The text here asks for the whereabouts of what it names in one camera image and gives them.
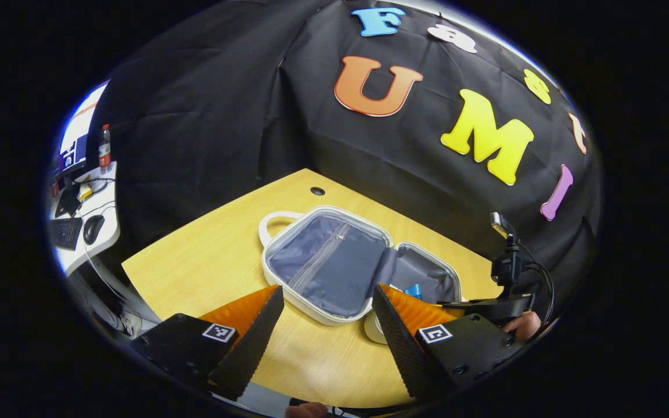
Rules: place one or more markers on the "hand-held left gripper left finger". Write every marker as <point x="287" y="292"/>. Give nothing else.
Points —
<point x="253" y="348"/>

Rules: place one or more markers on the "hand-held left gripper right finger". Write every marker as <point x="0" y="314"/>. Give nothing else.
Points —
<point x="401" y="348"/>

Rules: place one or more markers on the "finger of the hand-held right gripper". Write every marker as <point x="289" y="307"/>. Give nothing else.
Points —
<point x="503" y="306"/>

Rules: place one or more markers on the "blue green capped bottle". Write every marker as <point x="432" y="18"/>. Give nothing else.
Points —
<point x="413" y="290"/>

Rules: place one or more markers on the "white suitcase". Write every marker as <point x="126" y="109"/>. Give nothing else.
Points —
<point x="328" y="267"/>

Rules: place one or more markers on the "white side desk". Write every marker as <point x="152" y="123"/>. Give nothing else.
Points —
<point x="111" y="229"/>

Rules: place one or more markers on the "black computer mouse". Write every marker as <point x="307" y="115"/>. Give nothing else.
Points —
<point x="93" y="229"/>

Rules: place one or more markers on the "black keyboard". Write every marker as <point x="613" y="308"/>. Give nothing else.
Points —
<point x="67" y="232"/>

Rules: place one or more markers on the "small yellow object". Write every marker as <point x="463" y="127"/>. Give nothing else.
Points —
<point x="85" y="193"/>

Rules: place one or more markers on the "black backdrop cloth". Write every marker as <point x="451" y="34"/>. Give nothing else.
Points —
<point x="224" y="116"/>

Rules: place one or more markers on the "black desk device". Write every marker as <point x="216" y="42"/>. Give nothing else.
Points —
<point x="67" y="200"/>

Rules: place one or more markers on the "red label drink bottle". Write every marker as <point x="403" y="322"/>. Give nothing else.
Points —
<point x="105" y="152"/>

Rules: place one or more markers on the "white blue monitor screen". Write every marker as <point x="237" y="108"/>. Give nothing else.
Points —
<point x="76" y="133"/>

